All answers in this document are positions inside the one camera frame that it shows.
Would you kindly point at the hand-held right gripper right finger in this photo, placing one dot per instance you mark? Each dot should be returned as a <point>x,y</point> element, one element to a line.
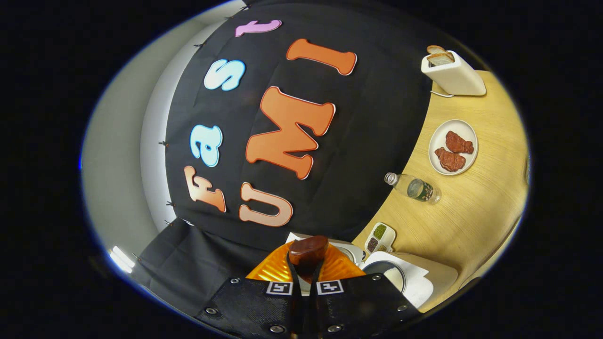
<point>358,306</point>

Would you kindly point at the white divided bean dish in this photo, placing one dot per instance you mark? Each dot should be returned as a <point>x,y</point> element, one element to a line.
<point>379,238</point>

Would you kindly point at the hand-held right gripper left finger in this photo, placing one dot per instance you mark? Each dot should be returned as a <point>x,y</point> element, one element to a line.
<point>254,306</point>

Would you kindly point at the white rice cooker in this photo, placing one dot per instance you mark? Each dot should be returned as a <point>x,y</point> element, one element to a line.
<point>419,282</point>

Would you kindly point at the toast bread slice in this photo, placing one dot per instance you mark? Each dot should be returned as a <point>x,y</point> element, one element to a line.
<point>435,49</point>
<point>441,59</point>

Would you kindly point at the red meat piece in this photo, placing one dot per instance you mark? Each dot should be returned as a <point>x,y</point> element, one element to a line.
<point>450,160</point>
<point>459,142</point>

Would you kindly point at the brown wooden spoon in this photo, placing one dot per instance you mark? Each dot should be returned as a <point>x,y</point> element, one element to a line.
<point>308,249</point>

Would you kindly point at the white toaster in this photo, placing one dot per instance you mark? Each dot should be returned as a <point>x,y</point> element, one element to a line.
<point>457,77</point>

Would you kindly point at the white oval plate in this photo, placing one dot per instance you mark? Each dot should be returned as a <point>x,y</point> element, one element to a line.
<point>468,129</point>

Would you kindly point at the clear plastic water bottle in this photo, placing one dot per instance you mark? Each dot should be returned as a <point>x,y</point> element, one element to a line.
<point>419,189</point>

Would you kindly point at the layer of white rice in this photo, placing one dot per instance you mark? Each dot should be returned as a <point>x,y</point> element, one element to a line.
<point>395,278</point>

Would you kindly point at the black backdrop cloth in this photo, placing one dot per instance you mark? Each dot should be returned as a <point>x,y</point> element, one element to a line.
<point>367,141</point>

